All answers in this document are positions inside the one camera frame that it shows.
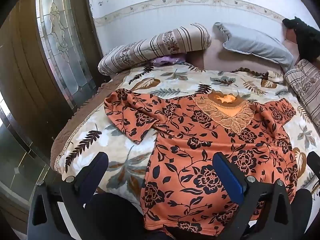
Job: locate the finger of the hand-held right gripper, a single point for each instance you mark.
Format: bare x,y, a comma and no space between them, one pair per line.
314,163

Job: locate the purple cloth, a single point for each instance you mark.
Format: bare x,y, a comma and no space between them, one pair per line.
166,60

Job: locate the wooden door with leaded glass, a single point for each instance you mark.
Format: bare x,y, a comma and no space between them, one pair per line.
50,55

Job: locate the orange floral shirt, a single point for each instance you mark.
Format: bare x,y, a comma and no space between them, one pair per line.
205,135

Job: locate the grey frilled pillow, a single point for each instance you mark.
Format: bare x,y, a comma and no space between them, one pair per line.
255,43

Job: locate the leaf print blanket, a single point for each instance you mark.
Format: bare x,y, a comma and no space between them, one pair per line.
100,142

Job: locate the person's dark clothing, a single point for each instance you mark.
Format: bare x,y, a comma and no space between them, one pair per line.
112,217

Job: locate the black cloth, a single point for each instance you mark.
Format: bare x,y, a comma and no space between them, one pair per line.
306,38

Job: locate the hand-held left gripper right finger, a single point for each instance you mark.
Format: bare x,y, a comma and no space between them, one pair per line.
228,177

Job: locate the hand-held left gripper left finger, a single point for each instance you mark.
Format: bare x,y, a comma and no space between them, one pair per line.
96,171

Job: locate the striped floral pillow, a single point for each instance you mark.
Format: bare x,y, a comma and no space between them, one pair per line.
306,82

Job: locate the long striped bolster pillow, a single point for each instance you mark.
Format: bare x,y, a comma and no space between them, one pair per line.
155,46

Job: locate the brown bed sheet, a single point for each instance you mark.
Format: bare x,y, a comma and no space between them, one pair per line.
225,58

